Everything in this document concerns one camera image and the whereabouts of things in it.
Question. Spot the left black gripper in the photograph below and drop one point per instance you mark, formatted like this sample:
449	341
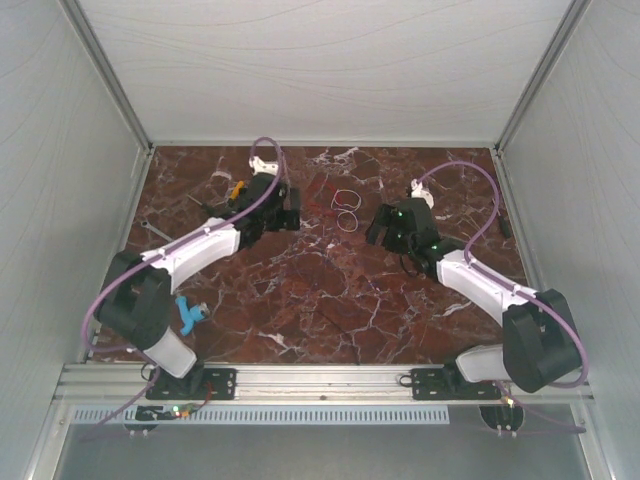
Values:
288	219

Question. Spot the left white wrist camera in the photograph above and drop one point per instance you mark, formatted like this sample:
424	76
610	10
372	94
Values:
259	166

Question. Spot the blue plastic clamp tool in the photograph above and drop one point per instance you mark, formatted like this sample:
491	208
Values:
190	315

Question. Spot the yellow handle flat screwdriver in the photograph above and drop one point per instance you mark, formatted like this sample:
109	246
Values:
237	190

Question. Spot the black mounting plate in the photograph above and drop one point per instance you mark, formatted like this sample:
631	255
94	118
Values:
447	383
201	382

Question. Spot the silver ratchet wrench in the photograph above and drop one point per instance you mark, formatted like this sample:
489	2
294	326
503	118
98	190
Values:
145	224

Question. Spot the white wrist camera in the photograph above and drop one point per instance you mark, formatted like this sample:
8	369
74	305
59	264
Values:
259	166
418	190

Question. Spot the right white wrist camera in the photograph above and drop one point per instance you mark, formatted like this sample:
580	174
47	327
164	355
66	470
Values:
418	190

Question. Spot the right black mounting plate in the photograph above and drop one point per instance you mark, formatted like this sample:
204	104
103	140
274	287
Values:
447	383

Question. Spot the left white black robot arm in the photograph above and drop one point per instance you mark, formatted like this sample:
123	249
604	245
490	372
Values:
138	289

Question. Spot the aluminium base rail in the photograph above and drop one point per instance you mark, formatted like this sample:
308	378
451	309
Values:
256	384

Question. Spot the grey slotted cable duct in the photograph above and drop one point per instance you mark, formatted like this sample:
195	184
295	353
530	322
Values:
323	415

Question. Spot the black handle screwdriver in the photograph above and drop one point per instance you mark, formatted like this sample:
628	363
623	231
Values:
205	205

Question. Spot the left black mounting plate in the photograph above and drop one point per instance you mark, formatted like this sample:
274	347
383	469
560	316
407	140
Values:
201	382

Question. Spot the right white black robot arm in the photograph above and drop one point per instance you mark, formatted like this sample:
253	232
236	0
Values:
539	345

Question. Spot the black screwdriver at right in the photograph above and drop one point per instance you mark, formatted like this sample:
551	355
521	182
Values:
501	219

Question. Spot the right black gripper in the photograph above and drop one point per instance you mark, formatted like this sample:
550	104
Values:
385	216

